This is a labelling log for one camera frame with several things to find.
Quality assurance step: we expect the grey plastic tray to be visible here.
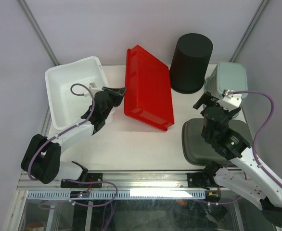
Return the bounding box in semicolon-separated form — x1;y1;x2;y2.
181;118;253;167

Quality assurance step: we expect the red plastic tray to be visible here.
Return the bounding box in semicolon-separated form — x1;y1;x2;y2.
124;45;174;131

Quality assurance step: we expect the teal perforated plastic basket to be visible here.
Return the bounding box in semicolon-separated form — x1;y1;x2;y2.
205;62;248;102

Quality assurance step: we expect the white plastic bin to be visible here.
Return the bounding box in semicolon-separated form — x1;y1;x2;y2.
45;56;110;130

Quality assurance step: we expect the large black plastic bucket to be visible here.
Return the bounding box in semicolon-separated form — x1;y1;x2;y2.
169;33;213;94

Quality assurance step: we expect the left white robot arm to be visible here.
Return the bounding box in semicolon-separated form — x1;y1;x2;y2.
21;87;127;187

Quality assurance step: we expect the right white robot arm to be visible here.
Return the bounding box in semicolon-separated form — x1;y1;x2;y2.
193;90;282;228

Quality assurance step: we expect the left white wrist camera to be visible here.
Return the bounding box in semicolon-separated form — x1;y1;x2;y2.
83;82;102;97

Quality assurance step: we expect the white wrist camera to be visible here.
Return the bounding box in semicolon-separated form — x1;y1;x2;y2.
83;82;102;97
217;90;242;111

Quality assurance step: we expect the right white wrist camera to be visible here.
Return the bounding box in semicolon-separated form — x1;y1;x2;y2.
217;90;242;111

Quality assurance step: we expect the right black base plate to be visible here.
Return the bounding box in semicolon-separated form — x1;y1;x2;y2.
187;172;218;190

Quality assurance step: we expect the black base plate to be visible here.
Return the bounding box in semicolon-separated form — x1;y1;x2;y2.
60;172;103;189
187;172;218;190

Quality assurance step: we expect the aluminium mounting rail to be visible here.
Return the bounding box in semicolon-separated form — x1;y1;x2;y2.
17;169;228;192

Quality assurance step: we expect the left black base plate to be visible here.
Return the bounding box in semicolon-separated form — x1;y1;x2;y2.
60;172;103;189

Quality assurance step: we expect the white slotted cable duct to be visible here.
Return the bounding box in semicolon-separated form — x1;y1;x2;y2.
27;189;205;200

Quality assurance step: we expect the right aluminium frame post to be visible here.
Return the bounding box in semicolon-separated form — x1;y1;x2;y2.
230;0;270;63

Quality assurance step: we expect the aluminium frame post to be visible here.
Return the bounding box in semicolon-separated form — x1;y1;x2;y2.
230;0;270;63
17;0;60;66

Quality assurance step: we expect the left aluminium frame post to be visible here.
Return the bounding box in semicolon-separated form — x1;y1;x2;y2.
17;0;60;66

